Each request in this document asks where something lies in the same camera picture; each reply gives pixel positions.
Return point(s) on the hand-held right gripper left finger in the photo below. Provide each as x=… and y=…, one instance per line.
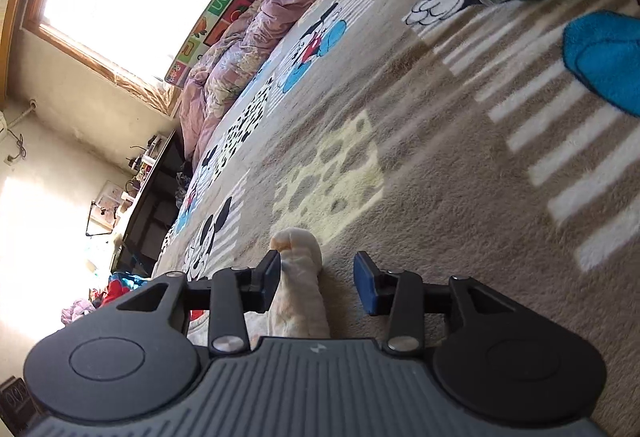
x=272, y=271

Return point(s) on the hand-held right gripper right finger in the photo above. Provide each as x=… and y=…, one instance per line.
x=362, y=282

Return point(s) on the cream baby garment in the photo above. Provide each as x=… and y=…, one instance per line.
x=302, y=287

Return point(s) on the dark desk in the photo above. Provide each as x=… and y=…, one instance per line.
x=155, y=197

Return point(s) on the cartoon printed blanket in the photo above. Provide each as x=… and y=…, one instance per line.
x=450, y=167

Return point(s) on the red and blue clothing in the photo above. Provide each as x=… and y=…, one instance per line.
x=120, y=289

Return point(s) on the desk clutter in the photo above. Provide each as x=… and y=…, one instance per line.
x=147, y=157

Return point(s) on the white box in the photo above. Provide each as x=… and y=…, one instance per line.
x=114, y=197

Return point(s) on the black desk lamp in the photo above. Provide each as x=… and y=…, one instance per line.
x=100, y=217

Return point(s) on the lilac cloth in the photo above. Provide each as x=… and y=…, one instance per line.
x=77, y=312

